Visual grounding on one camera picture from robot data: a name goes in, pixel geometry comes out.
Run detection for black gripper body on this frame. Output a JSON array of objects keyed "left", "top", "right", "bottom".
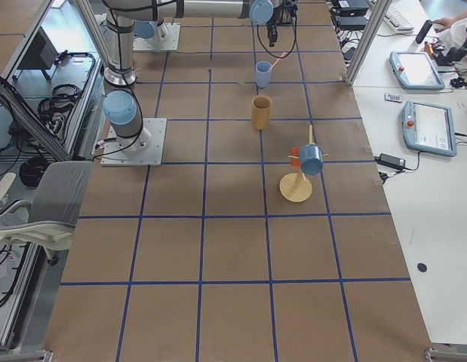
[{"left": 266, "top": 0, "right": 297, "bottom": 48}]

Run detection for light blue plastic cup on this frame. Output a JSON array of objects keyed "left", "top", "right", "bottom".
[{"left": 255, "top": 61, "right": 272, "bottom": 88}]

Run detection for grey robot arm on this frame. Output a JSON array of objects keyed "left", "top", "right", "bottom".
[
  {"left": 134, "top": 20, "right": 170, "bottom": 43},
  {"left": 103, "top": 1, "right": 288, "bottom": 164}
]

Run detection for bamboo chopstick holder cup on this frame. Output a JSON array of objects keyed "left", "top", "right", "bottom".
[{"left": 251, "top": 95, "right": 272, "bottom": 130}]

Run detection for person hand at desk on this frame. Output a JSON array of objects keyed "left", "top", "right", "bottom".
[{"left": 432, "top": 17, "right": 453, "bottom": 33}]

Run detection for white keyboard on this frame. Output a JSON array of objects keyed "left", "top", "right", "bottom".
[{"left": 383, "top": 4, "right": 414, "bottom": 34}]

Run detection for small white label card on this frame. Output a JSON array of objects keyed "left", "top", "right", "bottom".
[{"left": 384, "top": 93, "right": 403, "bottom": 103}]

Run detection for upper teach pendant tablet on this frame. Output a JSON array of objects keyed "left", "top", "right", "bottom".
[{"left": 389, "top": 51, "right": 445, "bottom": 91}]

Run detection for teach pendant tablet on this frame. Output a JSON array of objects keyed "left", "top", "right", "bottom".
[
  {"left": 389, "top": 51, "right": 445, "bottom": 91},
  {"left": 401, "top": 100, "right": 457, "bottom": 157}
]

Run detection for orange red mug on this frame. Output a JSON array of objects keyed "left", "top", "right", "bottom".
[{"left": 289, "top": 147, "right": 300, "bottom": 168}]

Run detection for blue mug on tree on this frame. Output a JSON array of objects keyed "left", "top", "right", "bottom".
[{"left": 299, "top": 143, "right": 324, "bottom": 176}]

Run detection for wooden mug tree stand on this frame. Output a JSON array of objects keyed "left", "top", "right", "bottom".
[{"left": 279, "top": 124, "right": 325, "bottom": 203}]

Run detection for black power brick on desk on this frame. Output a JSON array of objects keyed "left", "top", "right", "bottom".
[{"left": 376, "top": 153, "right": 406, "bottom": 170}]

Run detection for lower teach pendant tablet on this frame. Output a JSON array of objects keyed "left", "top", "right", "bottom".
[{"left": 401, "top": 100, "right": 457, "bottom": 157}]

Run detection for black monitor on floor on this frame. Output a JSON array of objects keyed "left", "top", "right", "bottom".
[{"left": 17, "top": 27, "right": 59, "bottom": 80}]

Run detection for black round desk cap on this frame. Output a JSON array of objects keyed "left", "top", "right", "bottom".
[{"left": 417, "top": 263, "right": 427, "bottom": 272}]

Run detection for grey office chair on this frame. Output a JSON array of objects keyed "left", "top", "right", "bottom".
[{"left": 0, "top": 161, "right": 93, "bottom": 265}]

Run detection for aluminium frame post right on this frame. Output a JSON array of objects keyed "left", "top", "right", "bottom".
[{"left": 345, "top": 0, "right": 392, "bottom": 86}]

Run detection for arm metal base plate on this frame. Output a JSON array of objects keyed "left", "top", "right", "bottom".
[
  {"left": 133, "top": 21, "right": 181, "bottom": 53},
  {"left": 100, "top": 118, "right": 167, "bottom": 167}
]

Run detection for coiled black floor cables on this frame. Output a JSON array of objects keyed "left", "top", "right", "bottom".
[{"left": 36, "top": 84, "right": 83, "bottom": 133}]

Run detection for aluminium frame rail left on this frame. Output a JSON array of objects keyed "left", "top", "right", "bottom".
[{"left": 0, "top": 75, "right": 70, "bottom": 161}]

